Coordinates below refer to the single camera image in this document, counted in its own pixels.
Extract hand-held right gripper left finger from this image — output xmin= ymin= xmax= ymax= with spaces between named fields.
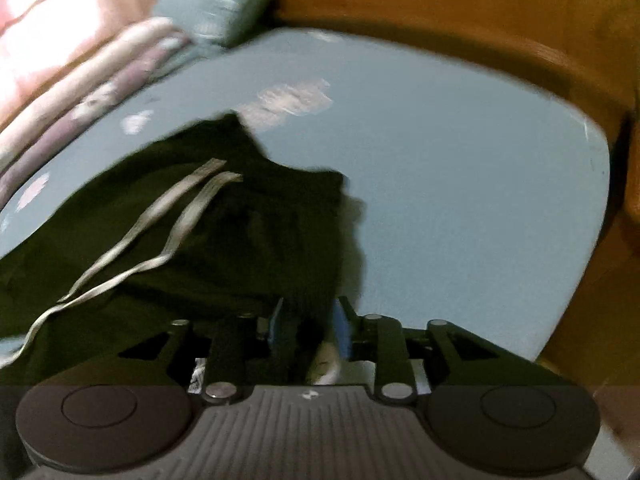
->
xmin=117 ymin=297 xmax=286 ymax=405

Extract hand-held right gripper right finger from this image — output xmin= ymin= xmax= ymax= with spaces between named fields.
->
xmin=335 ymin=296 xmax=506 ymax=405

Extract black drawstring pants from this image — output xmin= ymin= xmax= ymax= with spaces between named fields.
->
xmin=0 ymin=112 xmax=368 ymax=386

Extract bed with blue floral sheet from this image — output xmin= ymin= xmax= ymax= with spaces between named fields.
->
xmin=0 ymin=27 xmax=613 ymax=366

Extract folded pink purple floral quilt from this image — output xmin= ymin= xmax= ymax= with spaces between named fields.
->
xmin=0 ymin=15 xmax=196 ymax=201

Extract blue printed pillow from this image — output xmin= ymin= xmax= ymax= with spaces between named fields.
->
xmin=150 ymin=0 xmax=278 ymax=48

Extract wooden headboard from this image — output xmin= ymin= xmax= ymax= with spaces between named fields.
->
xmin=270 ymin=0 xmax=640 ymax=376

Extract pink striped curtain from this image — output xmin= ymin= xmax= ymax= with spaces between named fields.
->
xmin=0 ymin=0 xmax=201 ymax=106

